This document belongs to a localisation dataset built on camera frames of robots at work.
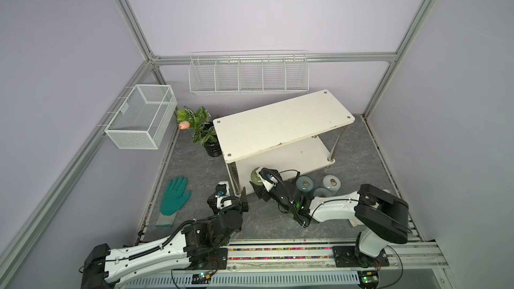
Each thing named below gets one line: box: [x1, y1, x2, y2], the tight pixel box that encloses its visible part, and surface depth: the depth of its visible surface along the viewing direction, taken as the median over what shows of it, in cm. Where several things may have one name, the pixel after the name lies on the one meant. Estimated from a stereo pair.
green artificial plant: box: [176, 105, 218, 145], surface depth 84 cm
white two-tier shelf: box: [212, 89, 356, 195], surface depth 73 cm
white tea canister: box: [322, 174, 342, 197], surface depth 86 cm
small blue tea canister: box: [313, 187, 332, 198], surface depth 85 cm
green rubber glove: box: [155, 175, 192, 228], surface depth 91 cm
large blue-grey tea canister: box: [295, 175, 314, 195], surface depth 86 cm
